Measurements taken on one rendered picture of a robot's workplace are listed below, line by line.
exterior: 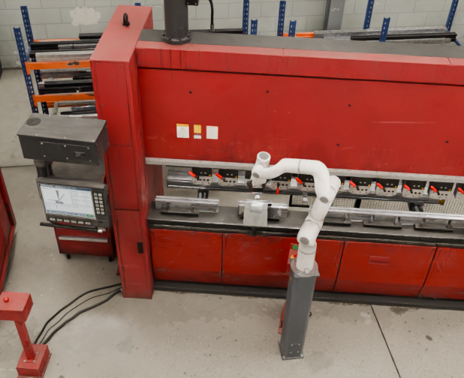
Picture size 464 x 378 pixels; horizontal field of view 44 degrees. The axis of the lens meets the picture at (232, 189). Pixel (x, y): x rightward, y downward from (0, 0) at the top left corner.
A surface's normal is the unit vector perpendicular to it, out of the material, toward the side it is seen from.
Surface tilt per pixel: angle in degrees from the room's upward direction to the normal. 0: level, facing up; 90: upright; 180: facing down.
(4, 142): 0
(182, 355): 0
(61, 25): 90
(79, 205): 90
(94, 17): 90
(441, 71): 90
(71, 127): 0
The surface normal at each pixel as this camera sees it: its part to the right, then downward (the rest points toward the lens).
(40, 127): 0.03, -0.76
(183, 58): -0.06, 0.64
